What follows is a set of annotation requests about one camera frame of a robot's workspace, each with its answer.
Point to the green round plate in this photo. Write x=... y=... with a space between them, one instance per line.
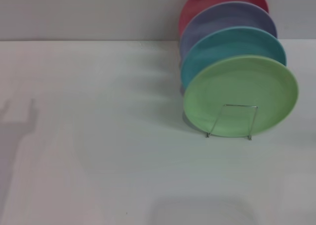
x=242 y=89

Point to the teal blue round plate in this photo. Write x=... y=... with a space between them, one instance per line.
x=222 y=47

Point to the purple round plate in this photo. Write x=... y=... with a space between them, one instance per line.
x=229 y=17

